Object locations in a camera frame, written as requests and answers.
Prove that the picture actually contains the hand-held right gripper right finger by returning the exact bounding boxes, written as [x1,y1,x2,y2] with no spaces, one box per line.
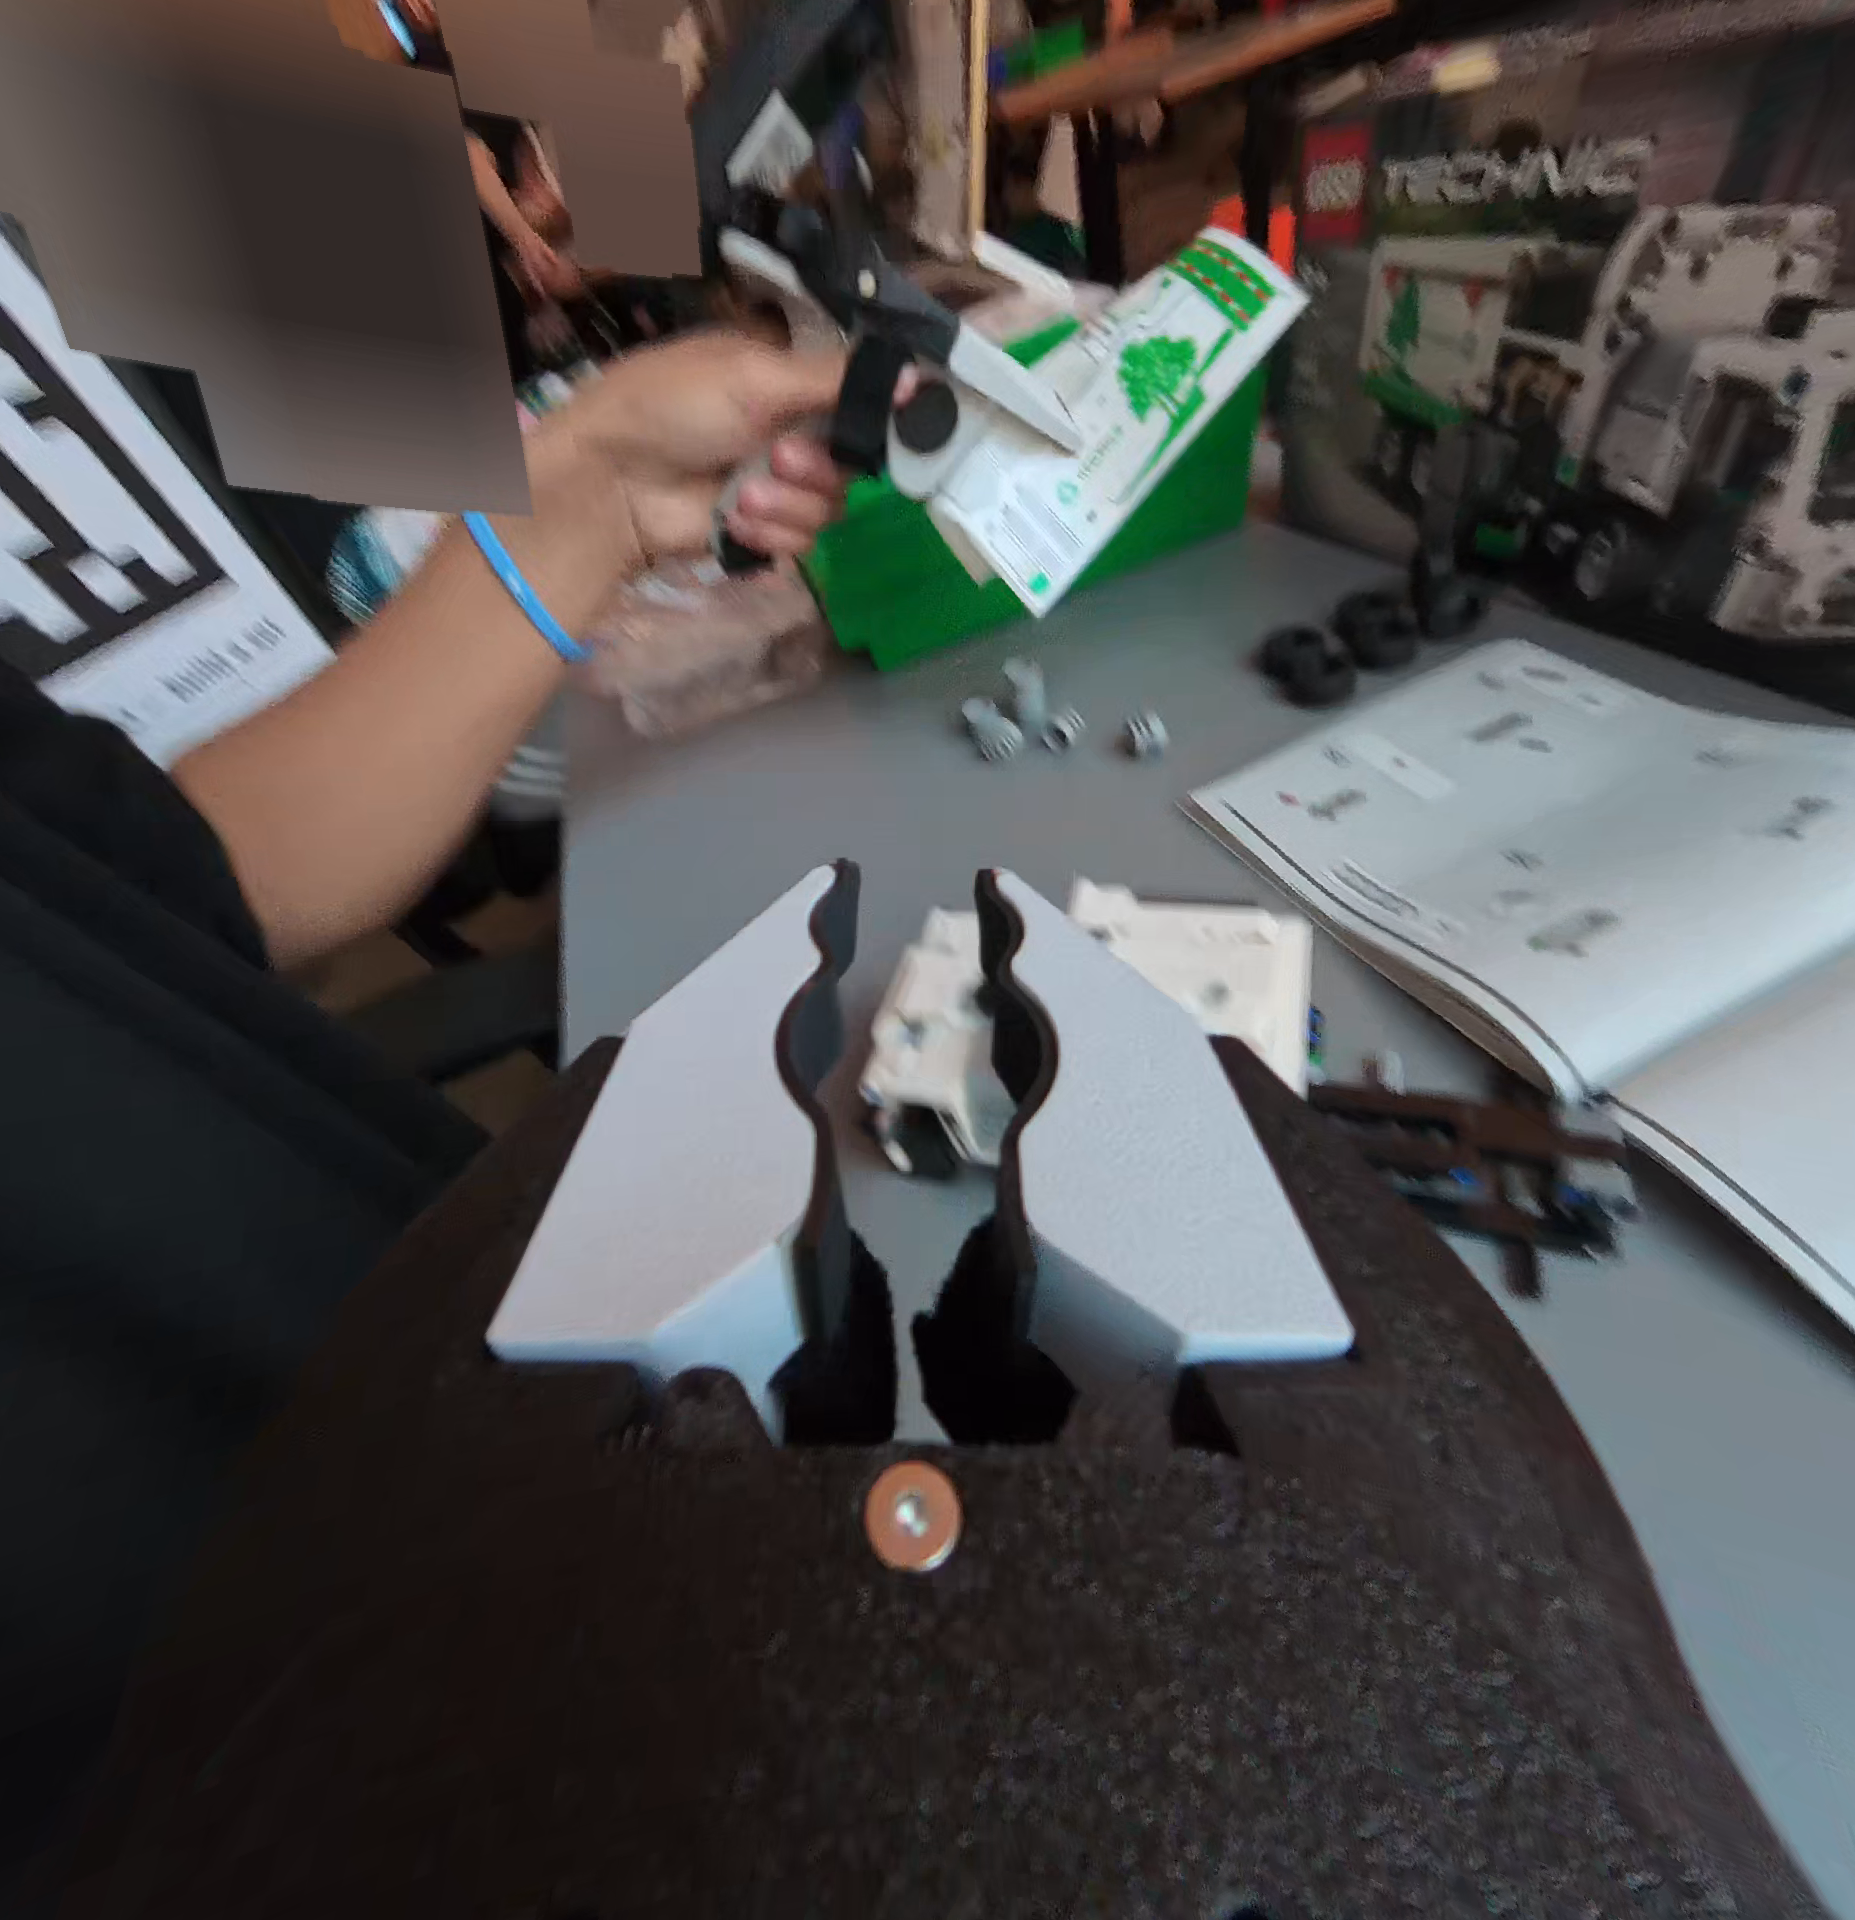
[973,867,1358,1446]

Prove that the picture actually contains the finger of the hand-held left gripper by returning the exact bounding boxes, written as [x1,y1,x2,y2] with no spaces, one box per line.
[946,324,1089,456]

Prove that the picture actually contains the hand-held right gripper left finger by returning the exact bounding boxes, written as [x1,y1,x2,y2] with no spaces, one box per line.
[481,860,865,1446]

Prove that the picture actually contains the green tree sticker sheet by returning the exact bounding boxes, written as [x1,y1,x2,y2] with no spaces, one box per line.
[925,229,1315,621]

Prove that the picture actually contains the green plastic bin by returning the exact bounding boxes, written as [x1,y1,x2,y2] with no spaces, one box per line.
[797,241,1268,679]

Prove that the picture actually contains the white lego truck model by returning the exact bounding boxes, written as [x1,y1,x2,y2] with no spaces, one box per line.
[860,875,1318,1183]

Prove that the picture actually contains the person's left forearm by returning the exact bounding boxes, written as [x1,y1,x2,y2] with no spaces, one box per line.
[169,517,594,971]

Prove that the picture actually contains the dark lego set box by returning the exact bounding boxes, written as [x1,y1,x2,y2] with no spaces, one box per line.
[1280,38,1855,722]

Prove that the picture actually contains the person's left hand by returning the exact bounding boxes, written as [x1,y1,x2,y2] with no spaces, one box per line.
[534,329,901,635]

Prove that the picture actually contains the group of grey wheel rims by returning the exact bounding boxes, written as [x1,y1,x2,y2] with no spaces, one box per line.
[954,655,1177,764]

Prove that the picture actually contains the clear plastic bag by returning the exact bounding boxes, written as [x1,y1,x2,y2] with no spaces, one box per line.
[582,562,833,738]

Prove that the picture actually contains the pile of black tyres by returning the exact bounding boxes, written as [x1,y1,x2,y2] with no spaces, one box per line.
[1254,540,1494,708]

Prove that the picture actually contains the blue wristband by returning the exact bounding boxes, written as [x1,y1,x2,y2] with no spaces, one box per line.
[460,508,597,668]

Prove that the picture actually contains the open instruction booklet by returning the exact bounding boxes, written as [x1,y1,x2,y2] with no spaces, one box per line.
[1177,636,1855,1362]

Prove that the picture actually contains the black lego chassis frame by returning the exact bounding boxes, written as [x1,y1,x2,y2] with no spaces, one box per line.
[1308,1047,1644,1301]

